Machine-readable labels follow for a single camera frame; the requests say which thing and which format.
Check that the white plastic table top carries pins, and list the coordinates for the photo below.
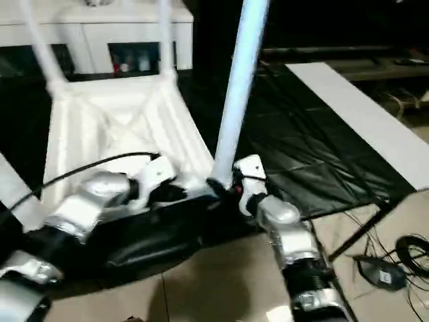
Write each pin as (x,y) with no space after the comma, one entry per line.
(127,127)

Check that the white plastic table leg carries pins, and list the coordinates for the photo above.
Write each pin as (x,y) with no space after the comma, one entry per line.
(17,194)
(241,87)
(43,47)
(165,40)

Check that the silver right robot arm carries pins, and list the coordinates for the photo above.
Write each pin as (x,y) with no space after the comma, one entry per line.
(288,241)

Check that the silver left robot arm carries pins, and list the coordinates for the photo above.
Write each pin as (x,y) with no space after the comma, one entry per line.
(80,215)

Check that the black mat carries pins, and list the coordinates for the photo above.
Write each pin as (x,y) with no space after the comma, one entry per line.
(301,147)

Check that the white sideboard with glass doors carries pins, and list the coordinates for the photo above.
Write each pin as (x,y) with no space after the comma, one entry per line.
(100,30)

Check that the black cabinet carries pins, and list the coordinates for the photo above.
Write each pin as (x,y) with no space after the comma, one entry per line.
(322,27)

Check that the shiny silver ornament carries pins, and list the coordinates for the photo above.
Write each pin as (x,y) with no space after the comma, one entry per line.
(97,2)

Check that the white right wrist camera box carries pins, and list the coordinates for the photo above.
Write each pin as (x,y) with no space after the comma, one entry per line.
(249,176)

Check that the black metal table frame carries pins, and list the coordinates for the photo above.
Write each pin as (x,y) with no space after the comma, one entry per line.
(362,228)

